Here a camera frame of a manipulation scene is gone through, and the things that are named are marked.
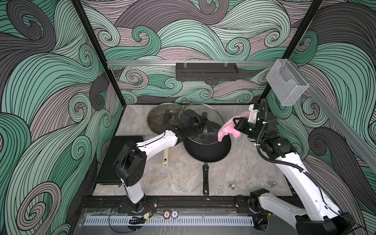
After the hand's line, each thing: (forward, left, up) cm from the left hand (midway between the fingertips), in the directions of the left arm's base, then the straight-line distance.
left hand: (210, 115), depth 79 cm
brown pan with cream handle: (-15, +25, -16) cm, 33 cm away
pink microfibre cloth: (-10, -7, +3) cm, 13 cm away
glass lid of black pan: (-6, 0, -11) cm, 12 cm away
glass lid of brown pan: (+13, +31, -16) cm, 37 cm away
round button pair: (-43, +23, -26) cm, 55 cm away
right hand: (-7, -9, +5) cm, 12 cm away
